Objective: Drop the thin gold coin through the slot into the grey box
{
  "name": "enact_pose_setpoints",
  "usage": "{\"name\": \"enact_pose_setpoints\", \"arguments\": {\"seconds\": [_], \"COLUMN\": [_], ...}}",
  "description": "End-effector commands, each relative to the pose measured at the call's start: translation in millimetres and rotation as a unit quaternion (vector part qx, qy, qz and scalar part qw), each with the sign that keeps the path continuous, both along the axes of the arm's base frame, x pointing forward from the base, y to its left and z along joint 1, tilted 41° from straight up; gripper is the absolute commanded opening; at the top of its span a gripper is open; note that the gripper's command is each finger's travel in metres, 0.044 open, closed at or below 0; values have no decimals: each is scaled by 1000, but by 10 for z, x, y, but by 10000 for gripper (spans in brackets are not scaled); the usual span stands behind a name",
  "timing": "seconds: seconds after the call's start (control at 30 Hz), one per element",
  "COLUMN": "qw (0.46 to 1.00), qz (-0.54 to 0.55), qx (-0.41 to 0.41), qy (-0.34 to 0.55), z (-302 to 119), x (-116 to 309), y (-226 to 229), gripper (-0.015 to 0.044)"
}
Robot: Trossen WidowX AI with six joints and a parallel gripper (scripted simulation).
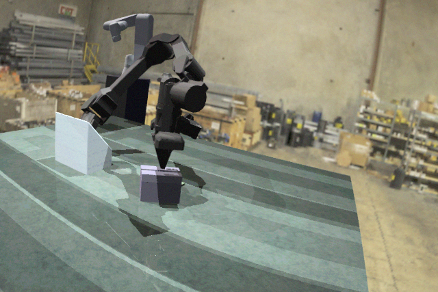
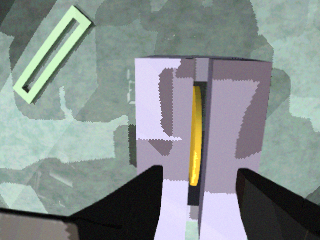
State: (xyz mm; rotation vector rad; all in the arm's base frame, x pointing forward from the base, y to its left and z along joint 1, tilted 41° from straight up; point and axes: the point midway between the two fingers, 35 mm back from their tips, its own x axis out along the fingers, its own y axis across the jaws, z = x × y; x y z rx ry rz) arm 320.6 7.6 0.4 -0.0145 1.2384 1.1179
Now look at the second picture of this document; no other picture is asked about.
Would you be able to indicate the gold coin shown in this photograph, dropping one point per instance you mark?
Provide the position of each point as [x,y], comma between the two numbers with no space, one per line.
[196,136]

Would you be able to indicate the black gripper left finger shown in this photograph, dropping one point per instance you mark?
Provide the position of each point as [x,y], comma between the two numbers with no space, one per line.
[130,213]

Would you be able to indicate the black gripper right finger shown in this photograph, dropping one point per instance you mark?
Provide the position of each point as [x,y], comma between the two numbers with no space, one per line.
[271,212]

